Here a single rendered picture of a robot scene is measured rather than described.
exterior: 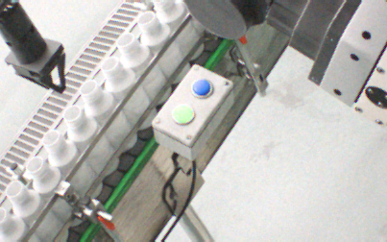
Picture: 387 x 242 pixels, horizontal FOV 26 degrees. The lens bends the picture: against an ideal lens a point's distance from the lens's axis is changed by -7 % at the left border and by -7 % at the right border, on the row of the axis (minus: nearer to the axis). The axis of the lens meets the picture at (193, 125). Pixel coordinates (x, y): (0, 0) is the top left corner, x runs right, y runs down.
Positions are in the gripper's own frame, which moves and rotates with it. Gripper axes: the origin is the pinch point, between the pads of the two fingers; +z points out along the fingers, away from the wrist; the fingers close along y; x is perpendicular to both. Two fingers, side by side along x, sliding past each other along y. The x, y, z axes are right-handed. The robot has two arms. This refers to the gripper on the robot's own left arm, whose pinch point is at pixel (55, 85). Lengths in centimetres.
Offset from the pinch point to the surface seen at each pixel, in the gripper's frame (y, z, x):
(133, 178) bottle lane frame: 4.7, 25.6, 0.3
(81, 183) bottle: 1.2, 18.5, -7.7
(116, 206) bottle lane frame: 4.5, 26.4, -6.1
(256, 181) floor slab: -38, 124, 55
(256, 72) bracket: 10.4, 30.6, 33.0
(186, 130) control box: 18.0, 14.0, 7.2
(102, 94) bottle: 0.4, 10.1, 6.7
